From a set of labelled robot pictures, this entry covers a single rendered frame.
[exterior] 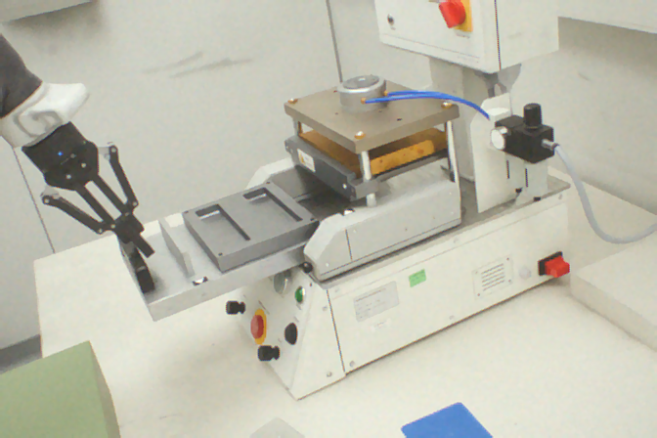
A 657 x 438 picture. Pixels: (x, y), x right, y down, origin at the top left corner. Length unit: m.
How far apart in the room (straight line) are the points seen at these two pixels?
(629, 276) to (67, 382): 0.88
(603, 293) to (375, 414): 0.41
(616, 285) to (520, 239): 0.16
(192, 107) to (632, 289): 1.83
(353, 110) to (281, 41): 1.59
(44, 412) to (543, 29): 0.90
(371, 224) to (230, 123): 1.72
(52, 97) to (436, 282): 0.62
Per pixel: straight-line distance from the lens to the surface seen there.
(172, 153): 2.72
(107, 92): 2.63
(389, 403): 1.11
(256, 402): 1.17
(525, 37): 1.14
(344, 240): 1.06
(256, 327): 1.25
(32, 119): 1.00
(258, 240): 1.08
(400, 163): 1.13
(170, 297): 1.05
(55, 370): 1.20
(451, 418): 1.07
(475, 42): 1.12
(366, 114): 1.14
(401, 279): 1.13
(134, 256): 1.10
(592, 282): 1.25
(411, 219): 1.10
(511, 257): 1.24
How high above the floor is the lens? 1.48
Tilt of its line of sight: 26 degrees down
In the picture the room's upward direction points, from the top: 11 degrees counter-clockwise
